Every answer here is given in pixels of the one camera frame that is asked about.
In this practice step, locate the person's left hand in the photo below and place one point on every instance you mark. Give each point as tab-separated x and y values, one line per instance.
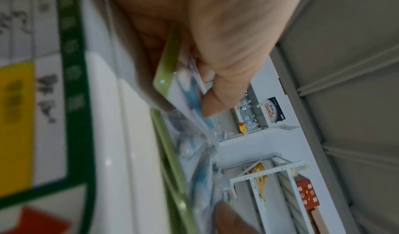
233	31

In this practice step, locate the person's right hand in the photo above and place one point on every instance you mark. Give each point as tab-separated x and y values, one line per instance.
233	220

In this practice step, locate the row of blue toothbrush packets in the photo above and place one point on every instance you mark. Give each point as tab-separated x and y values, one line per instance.
190	97

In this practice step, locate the white metal shelf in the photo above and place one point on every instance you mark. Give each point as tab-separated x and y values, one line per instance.
358	55

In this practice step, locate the yellow snack packet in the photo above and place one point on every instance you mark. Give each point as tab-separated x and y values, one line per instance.
260	186

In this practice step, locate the white snack shelving unit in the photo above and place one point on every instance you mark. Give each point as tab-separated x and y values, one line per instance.
265	172

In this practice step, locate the cluster of water and soda bottles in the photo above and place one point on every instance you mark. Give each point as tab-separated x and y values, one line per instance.
246	107

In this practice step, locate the white drinks shelving unit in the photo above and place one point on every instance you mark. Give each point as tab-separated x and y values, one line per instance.
257	105

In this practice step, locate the red gift box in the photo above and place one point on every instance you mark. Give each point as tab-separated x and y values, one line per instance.
307	193

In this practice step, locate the open cardboard box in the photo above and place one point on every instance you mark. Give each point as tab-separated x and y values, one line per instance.
318	220

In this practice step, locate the blue and white water carton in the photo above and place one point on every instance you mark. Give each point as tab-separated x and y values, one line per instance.
274	111

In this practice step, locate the orange price tag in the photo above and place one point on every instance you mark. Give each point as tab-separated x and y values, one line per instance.
242	127

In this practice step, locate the green-bordered price label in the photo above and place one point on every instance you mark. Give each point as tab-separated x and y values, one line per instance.
46	129

